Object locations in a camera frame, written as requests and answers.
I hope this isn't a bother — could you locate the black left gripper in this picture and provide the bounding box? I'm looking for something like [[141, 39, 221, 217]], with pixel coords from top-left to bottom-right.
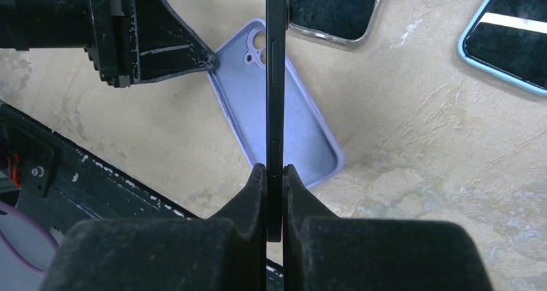
[[1, 0, 219, 88]]

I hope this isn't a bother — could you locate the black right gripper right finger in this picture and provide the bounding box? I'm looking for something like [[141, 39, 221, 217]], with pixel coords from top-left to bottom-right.
[[283, 165, 493, 290]]

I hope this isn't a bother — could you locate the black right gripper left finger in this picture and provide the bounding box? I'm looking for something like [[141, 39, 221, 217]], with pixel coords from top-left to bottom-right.
[[41, 164, 266, 290]]

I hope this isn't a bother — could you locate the black phone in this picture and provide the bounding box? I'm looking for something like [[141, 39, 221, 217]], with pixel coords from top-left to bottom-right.
[[266, 0, 289, 243], [290, 0, 382, 45]]

